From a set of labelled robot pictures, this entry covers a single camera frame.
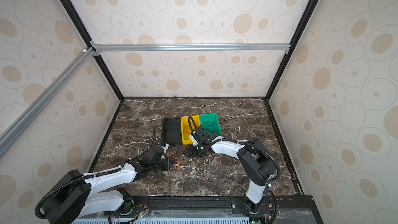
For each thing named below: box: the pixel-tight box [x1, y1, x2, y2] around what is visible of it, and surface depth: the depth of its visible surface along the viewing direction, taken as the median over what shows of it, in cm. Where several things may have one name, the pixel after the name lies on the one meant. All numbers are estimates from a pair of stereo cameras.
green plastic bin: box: [199, 113, 222, 136], surface depth 102 cm
